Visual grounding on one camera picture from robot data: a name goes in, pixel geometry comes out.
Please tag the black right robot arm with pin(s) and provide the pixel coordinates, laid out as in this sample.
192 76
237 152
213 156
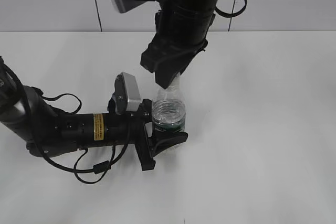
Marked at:
181 30

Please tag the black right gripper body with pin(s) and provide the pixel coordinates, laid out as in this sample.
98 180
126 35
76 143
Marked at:
178 29

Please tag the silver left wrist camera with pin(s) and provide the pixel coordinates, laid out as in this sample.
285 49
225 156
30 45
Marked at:
126 93

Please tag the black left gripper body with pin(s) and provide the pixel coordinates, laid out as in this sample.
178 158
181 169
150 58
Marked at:
126 129

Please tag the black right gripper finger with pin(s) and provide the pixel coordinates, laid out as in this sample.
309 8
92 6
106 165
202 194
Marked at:
168 69

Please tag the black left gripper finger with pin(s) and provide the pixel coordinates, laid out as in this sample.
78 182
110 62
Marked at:
161 141
147 110

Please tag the clear plastic water bottle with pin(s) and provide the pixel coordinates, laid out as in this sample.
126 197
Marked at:
168 109

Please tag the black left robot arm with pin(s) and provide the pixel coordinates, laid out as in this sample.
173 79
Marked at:
50 132

